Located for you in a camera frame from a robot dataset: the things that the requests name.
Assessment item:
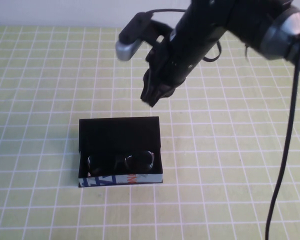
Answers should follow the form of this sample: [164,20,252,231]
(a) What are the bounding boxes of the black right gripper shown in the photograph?
[140,24,216,108]

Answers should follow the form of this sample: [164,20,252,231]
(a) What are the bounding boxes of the black printed glasses case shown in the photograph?
[77,115,164,188]

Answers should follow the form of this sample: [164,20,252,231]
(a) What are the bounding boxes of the black framed glasses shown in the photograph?
[86,150,156,177]

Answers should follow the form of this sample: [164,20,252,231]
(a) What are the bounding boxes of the green checked tablecloth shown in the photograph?
[0,24,300,240]

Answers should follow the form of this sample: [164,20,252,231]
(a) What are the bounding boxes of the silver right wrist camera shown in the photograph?
[115,12,153,62]

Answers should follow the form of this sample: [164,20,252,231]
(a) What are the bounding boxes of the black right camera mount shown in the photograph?
[147,19,176,50]

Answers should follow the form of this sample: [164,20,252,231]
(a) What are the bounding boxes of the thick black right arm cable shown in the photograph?
[264,32,300,240]

